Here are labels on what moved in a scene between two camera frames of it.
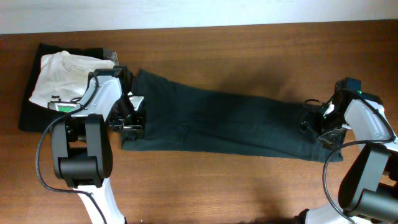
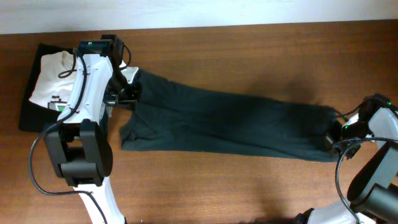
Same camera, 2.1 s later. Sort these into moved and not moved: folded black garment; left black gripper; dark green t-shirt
Moved: left black gripper
Not moved: folded black garment; dark green t-shirt
